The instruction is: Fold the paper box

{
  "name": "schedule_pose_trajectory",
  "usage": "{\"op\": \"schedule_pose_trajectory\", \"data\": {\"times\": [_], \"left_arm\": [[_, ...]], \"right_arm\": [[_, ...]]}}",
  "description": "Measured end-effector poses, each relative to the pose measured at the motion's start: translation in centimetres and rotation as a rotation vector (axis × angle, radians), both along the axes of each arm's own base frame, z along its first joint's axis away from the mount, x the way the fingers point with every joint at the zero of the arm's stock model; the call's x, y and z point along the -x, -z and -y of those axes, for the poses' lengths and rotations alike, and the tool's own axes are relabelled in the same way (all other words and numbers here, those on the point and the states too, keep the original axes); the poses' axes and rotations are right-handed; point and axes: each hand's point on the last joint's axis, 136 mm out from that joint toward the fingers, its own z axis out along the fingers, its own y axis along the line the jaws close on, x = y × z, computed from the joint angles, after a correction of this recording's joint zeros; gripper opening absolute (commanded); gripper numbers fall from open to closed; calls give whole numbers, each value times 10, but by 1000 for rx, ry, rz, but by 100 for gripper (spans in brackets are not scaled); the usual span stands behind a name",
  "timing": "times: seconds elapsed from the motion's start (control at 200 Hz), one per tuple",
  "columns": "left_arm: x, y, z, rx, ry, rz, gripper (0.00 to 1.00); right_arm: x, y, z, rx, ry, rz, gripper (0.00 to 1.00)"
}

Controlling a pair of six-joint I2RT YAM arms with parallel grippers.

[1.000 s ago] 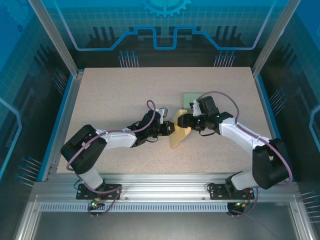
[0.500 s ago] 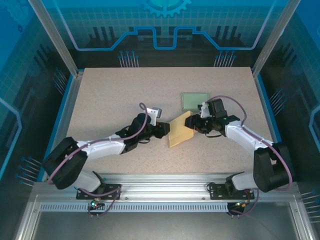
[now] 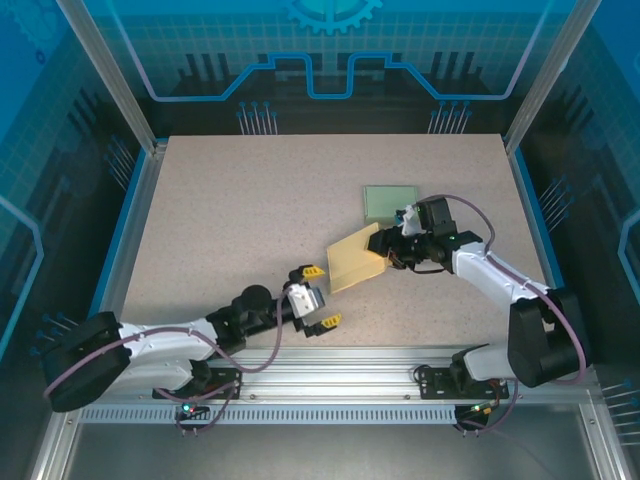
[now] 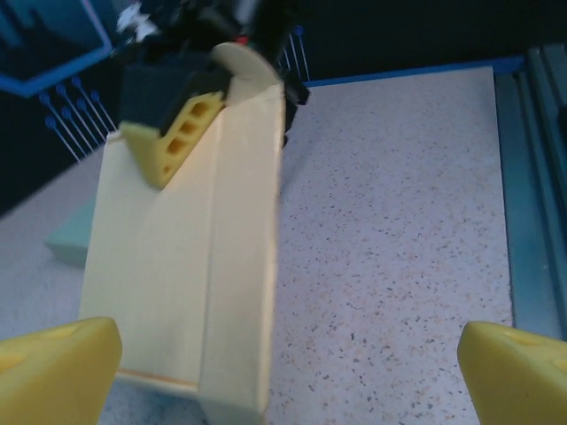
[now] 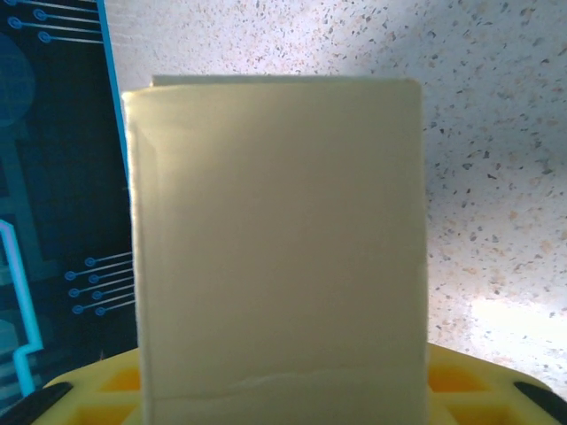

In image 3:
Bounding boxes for yellow paper box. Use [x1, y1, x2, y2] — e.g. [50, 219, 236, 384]
[324, 222, 390, 295]

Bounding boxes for green paper box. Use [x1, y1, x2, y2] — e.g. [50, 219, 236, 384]
[362, 184, 420, 227]

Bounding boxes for grey metal shelf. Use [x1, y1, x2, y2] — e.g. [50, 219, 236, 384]
[64, 422, 601, 480]

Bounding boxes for blue printed side panel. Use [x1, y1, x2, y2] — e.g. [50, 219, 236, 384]
[0, 0, 151, 381]
[519, 0, 640, 401]

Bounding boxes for blue printed backdrop panel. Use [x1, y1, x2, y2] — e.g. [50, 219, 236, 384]
[107, 0, 569, 139]

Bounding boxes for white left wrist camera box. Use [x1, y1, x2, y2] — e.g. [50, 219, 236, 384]
[283, 281, 327, 320]

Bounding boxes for aluminium frame rail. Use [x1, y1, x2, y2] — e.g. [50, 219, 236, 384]
[59, 344, 604, 407]

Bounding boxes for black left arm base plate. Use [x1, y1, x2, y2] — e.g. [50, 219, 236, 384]
[152, 366, 246, 401]

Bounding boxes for perforated metal cable tray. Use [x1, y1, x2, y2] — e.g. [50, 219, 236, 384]
[78, 405, 462, 426]

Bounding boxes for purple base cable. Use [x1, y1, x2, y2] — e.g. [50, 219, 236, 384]
[172, 374, 249, 436]
[452, 379, 519, 436]

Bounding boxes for blue side rail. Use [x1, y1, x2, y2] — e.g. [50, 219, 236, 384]
[504, 142, 591, 364]

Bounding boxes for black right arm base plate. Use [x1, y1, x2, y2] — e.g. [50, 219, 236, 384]
[416, 366, 511, 401]

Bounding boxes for aluminium side rail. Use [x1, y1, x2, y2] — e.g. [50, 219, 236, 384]
[82, 142, 169, 364]

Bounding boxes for aluminium frame post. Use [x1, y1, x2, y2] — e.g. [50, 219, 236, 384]
[54, 0, 169, 156]
[502, 0, 604, 156]

